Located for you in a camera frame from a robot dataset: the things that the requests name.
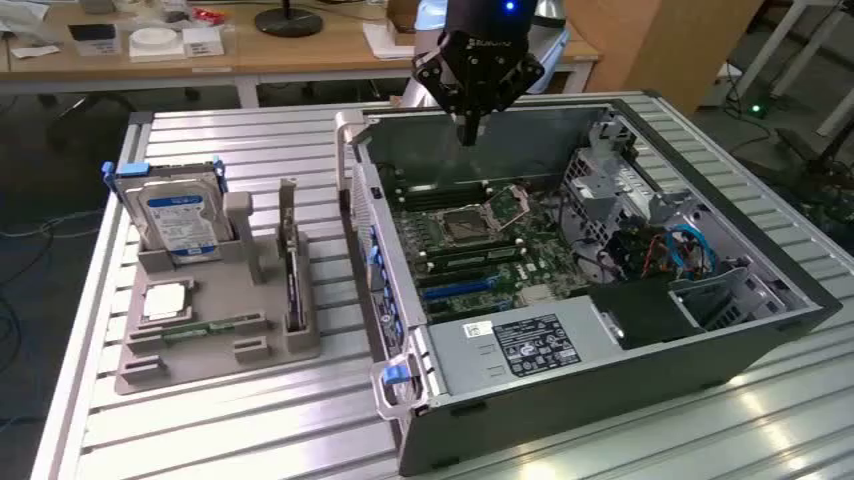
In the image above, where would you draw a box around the silver disk bay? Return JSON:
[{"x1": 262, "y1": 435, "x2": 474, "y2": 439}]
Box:
[{"x1": 669, "y1": 264, "x2": 789, "y2": 332}]

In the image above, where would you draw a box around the empty RAM slot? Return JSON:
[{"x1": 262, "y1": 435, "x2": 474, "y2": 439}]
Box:
[
  {"x1": 399, "y1": 190, "x2": 489, "y2": 207},
  {"x1": 394, "y1": 178, "x2": 483, "y2": 195},
  {"x1": 397, "y1": 184, "x2": 486, "y2": 201}
]

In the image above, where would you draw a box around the grey power supply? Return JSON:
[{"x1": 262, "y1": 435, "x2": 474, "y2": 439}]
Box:
[{"x1": 426, "y1": 294, "x2": 628, "y2": 397}]

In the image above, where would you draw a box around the white round container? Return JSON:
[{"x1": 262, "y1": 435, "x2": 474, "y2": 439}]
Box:
[{"x1": 127, "y1": 27, "x2": 189, "y2": 64}]

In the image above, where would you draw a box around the black wire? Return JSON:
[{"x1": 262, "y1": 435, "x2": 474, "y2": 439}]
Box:
[{"x1": 551, "y1": 192, "x2": 626, "y2": 287}]

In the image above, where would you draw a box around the clear plastic bag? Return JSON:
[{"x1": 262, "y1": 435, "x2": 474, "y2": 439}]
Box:
[{"x1": 0, "y1": 3, "x2": 68, "y2": 47}]

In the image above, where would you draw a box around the black plastic shroud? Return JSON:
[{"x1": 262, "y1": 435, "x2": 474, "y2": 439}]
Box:
[{"x1": 589, "y1": 278, "x2": 708, "y2": 351}]

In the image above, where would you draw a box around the white box with dark lid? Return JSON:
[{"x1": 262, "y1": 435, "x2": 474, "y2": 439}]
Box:
[{"x1": 67, "y1": 22, "x2": 126, "y2": 58}]

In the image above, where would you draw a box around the green graphics card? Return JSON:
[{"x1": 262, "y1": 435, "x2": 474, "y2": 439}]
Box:
[{"x1": 277, "y1": 177, "x2": 315, "y2": 334}]

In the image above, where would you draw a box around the open socket cover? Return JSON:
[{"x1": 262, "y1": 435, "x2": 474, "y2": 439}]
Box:
[{"x1": 485, "y1": 183, "x2": 537, "y2": 227}]

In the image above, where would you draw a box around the grey parts rack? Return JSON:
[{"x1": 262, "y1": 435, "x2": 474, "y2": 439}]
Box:
[{"x1": 114, "y1": 189, "x2": 326, "y2": 396}]

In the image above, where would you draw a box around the long expansion slot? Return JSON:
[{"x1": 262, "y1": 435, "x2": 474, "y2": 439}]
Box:
[
  {"x1": 419, "y1": 278, "x2": 507, "y2": 302},
  {"x1": 426, "y1": 305, "x2": 483, "y2": 324}
]

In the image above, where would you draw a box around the white paper stack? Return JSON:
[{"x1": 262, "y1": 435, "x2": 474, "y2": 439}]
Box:
[{"x1": 361, "y1": 21, "x2": 419, "y2": 62}]

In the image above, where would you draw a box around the wooden desk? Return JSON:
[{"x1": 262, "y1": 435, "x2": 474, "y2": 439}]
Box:
[{"x1": 0, "y1": 0, "x2": 602, "y2": 109}]

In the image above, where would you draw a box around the silver disk bay cage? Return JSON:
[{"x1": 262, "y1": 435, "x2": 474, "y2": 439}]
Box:
[{"x1": 558, "y1": 119, "x2": 676, "y2": 241}]

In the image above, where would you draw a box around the green motherboard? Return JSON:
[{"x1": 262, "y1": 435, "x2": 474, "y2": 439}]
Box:
[{"x1": 377, "y1": 164, "x2": 596, "y2": 326}]

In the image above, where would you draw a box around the red wire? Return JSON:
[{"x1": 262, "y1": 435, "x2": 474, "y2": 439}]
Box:
[{"x1": 641, "y1": 232, "x2": 677, "y2": 281}]

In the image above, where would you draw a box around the CPU socket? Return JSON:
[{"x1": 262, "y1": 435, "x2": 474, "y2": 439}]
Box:
[{"x1": 433, "y1": 207, "x2": 499, "y2": 247}]

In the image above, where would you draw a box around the white desk frame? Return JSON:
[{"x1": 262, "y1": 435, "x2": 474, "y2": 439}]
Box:
[{"x1": 733, "y1": 0, "x2": 854, "y2": 137}]

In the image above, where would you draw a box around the white paper slip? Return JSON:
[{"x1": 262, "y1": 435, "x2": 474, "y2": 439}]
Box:
[{"x1": 8, "y1": 45, "x2": 64, "y2": 61}]

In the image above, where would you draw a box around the open black PC case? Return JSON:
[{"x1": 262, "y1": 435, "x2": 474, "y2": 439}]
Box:
[{"x1": 333, "y1": 97, "x2": 846, "y2": 477}]

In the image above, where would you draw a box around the blue floor cable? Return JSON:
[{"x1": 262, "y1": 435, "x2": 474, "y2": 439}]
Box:
[{"x1": 0, "y1": 279, "x2": 52, "y2": 434}]

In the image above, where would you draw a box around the hard disk in blue caddy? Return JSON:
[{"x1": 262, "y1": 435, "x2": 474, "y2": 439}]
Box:
[{"x1": 99, "y1": 157, "x2": 233, "y2": 266}]

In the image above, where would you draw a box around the white labelled box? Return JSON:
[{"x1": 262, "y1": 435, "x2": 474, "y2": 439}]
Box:
[{"x1": 181, "y1": 25, "x2": 226, "y2": 59}]

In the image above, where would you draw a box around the black office chair base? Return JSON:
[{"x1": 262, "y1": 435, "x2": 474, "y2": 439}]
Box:
[{"x1": 38, "y1": 85, "x2": 203, "y2": 150}]

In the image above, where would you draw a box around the wooden cabinet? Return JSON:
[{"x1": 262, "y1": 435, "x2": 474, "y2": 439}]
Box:
[{"x1": 563, "y1": 0, "x2": 766, "y2": 117}]

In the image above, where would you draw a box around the small cardboard box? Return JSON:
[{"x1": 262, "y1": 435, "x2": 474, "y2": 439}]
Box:
[{"x1": 387, "y1": 0, "x2": 421, "y2": 35}]

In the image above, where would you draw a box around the green RAM stick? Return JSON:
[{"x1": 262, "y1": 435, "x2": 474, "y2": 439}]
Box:
[{"x1": 159, "y1": 314, "x2": 259, "y2": 344}]

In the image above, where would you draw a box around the blue wire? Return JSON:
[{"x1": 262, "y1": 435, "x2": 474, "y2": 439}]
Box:
[{"x1": 657, "y1": 224, "x2": 721, "y2": 276}]

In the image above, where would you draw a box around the installed RAM stick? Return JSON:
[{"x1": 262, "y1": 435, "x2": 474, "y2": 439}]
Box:
[{"x1": 426, "y1": 244, "x2": 527, "y2": 275}]

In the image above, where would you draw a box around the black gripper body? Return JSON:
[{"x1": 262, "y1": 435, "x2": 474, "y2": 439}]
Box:
[{"x1": 435, "y1": 0, "x2": 541, "y2": 116}]

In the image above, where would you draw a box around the silver CPU chip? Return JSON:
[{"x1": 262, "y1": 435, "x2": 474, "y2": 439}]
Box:
[{"x1": 143, "y1": 284, "x2": 190, "y2": 322}]

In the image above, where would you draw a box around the black round stand base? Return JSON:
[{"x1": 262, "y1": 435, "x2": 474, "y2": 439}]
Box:
[{"x1": 254, "y1": 0, "x2": 326, "y2": 39}]

